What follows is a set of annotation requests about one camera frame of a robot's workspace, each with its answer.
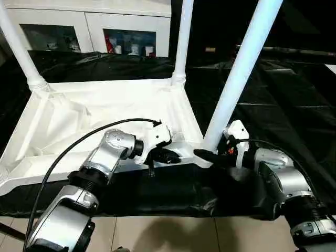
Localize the black pole with tan tip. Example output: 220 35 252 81
205 46 336 57

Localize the white cabinet with glass doors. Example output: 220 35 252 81
0 0 173 57

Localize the black folding table frame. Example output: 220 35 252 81
0 220 27 239

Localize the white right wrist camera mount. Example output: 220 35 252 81
227 120 249 169

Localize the black backdrop cloth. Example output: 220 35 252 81
167 0 336 66

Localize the white plastic table leg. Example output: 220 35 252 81
171 0 195 86
0 0 51 91
0 164 10 186
203 0 284 155

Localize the black mat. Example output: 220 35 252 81
0 47 336 221

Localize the white plastic table top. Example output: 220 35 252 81
0 77 213 196

